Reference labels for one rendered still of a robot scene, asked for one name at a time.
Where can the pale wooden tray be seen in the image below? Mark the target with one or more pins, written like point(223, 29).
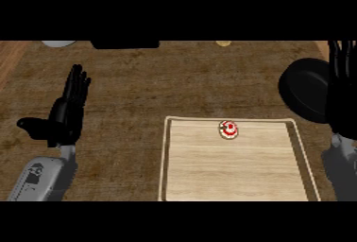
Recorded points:
point(236, 160)

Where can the pale grey round dish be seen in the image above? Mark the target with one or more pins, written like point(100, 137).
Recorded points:
point(57, 43)

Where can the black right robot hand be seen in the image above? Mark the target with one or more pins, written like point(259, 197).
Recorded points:
point(342, 91)

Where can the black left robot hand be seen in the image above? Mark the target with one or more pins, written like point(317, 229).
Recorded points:
point(69, 104)

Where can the red and white cupcake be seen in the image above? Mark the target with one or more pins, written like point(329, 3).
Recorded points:
point(227, 129)

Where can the black appliance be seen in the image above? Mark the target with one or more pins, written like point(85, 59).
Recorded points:
point(124, 44)

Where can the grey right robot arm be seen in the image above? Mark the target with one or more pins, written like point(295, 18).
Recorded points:
point(341, 170)

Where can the black pot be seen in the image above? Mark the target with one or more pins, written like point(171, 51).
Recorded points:
point(304, 89)

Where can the small yellow round object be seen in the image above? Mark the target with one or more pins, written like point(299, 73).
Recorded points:
point(223, 43)

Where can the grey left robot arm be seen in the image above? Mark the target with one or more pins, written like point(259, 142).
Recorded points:
point(44, 178)

